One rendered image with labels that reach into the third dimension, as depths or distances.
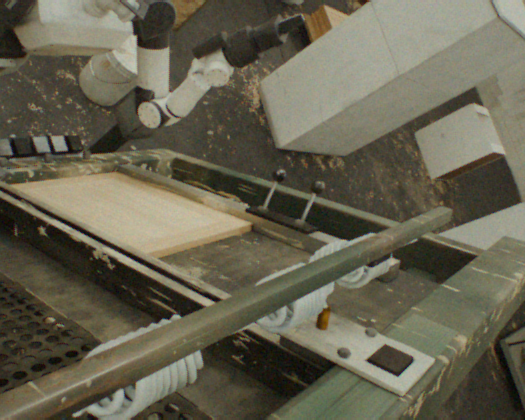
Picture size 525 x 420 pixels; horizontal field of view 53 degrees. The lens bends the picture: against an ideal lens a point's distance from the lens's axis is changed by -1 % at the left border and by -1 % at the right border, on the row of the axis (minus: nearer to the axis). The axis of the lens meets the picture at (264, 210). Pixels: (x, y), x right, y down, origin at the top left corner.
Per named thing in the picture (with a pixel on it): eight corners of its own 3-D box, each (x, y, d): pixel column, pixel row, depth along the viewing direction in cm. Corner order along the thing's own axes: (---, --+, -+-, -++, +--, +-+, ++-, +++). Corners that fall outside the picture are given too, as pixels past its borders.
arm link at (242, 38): (293, 38, 140) (255, 57, 145) (276, 5, 136) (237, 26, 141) (287, 54, 130) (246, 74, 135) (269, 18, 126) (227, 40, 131)
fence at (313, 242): (129, 175, 172) (130, 163, 171) (397, 276, 119) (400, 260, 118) (117, 177, 168) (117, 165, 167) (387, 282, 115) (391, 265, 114)
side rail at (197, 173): (183, 184, 193) (186, 155, 190) (487, 293, 132) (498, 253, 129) (171, 186, 189) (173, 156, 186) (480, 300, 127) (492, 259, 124)
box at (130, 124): (136, 111, 203) (163, 88, 192) (147, 139, 202) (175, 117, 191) (111, 112, 194) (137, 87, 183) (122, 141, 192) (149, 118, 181)
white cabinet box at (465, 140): (430, 137, 635) (487, 108, 590) (447, 181, 621) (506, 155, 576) (413, 132, 601) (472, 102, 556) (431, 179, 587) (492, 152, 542)
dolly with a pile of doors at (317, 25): (330, 35, 536) (354, 18, 517) (345, 79, 524) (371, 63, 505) (292, 19, 490) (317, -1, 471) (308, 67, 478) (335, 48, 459)
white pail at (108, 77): (119, 69, 309) (166, 22, 280) (130, 114, 302) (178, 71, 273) (69, 58, 286) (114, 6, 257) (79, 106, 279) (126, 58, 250)
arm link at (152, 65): (127, 121, 156) (124, 46, 144) (153, 107, 166) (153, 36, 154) (159, 132, 153) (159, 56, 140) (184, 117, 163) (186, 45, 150)
